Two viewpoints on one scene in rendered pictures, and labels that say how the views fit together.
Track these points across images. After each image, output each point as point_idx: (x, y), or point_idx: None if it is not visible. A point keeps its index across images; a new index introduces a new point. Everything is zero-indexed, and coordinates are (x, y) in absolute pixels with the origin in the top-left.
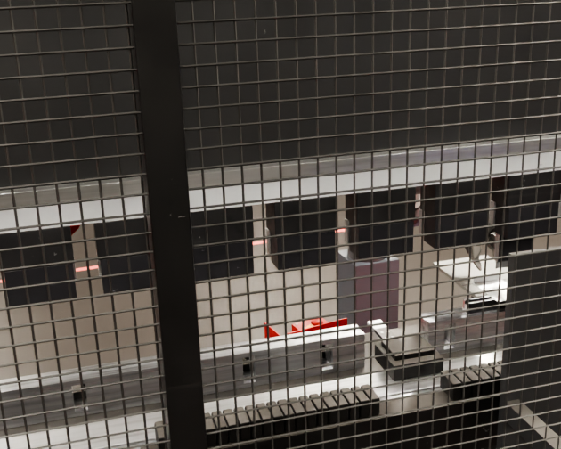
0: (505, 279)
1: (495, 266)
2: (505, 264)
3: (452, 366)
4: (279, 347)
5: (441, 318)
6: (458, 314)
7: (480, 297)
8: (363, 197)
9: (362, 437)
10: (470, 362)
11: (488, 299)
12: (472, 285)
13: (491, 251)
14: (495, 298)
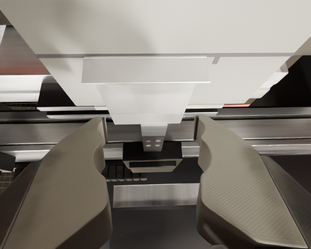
0: (223, 56)
1: (113, 190)
2: (141, 194)
3: (25, 154)
4: None
5: None
6: (29, 94)
7: (84, 108)
8: None
9: None
10: (44, 153)
11: (99, 116)
12: (77, 64)
13: (210, 151)
14: (114, 119)
